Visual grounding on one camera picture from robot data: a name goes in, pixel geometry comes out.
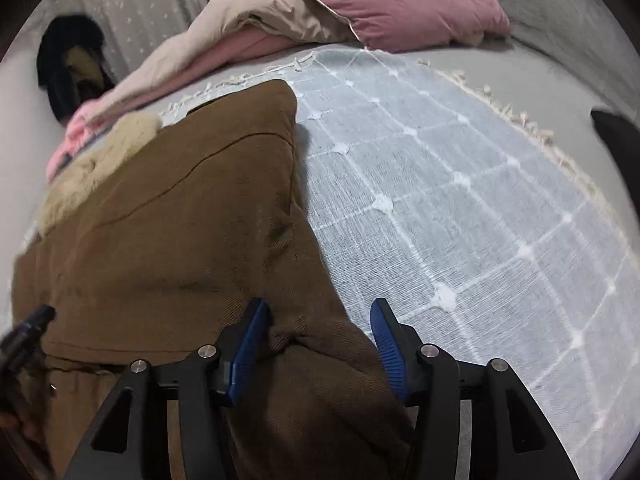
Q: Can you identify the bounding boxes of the grey bed sheet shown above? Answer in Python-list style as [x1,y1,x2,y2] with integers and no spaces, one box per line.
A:
[0,35,640,311]

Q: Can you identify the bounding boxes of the dark hanging clothes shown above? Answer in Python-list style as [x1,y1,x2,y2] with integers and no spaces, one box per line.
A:
[36,14,117,123]

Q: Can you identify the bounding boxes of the grey quilted headboard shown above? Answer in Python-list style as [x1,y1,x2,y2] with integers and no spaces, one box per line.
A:
[480,0,633,91]

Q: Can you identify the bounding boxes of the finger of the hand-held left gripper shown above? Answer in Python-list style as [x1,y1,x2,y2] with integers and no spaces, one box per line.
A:
[0,304,57,376]

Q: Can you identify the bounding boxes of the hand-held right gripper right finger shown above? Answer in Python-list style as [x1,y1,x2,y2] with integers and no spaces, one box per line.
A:
[369,298,581,480]

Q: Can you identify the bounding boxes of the black folded garment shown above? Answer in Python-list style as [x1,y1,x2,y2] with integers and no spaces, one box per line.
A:
[590,109,640,158]

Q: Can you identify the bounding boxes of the grey star-patterned curtain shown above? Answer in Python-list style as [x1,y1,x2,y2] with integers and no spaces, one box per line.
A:
[30,0,241,83]

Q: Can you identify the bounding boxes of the pink and beige duvet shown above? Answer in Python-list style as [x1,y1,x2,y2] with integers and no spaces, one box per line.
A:
[46,0,361,181]

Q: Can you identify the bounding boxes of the pink pillow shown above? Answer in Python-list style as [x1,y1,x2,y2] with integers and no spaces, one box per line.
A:
[285,0,513,53]

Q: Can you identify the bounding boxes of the brown fur-collared coat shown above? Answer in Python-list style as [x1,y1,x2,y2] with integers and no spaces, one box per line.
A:
[10,80,418,480]

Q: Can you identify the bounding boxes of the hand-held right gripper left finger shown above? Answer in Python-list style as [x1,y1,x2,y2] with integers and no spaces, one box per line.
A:
[62,297,273,480]

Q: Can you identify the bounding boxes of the white grid-patterned blanket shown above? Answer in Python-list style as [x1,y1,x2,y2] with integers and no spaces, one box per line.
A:
[155,47,640,480]

